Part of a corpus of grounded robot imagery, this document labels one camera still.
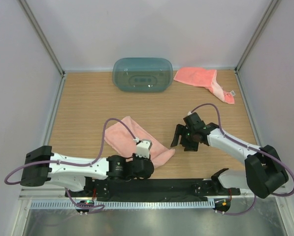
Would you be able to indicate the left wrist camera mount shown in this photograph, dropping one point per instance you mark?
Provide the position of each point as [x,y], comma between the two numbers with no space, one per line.
[143,148]

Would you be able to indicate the left aluminium frame post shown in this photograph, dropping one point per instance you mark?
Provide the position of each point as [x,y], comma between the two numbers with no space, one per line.
[42,37]

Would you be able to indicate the aluminium frame post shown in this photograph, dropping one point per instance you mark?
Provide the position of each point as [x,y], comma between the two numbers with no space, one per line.
[42,37]
[270,10]

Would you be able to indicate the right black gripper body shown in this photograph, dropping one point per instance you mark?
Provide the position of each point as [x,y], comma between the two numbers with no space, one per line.
[189,140]

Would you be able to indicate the right aluminium frame post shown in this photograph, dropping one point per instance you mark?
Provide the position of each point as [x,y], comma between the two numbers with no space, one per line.
[270,10]

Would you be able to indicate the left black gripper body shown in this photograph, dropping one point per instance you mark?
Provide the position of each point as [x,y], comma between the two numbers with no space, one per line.
[135,158]

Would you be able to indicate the slotted white cable duct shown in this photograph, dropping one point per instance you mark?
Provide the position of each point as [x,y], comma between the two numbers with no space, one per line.
[67,204]

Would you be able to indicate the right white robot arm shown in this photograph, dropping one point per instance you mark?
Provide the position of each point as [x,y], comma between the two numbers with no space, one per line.
[263,174]

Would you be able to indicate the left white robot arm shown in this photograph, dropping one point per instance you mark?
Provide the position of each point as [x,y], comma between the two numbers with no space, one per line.
[52,168]

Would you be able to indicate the teal translucent plastic bin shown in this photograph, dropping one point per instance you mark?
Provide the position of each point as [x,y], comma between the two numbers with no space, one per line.
[142,74]

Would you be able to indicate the long pink towel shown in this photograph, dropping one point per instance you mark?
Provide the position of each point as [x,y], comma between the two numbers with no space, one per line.
[121,138]

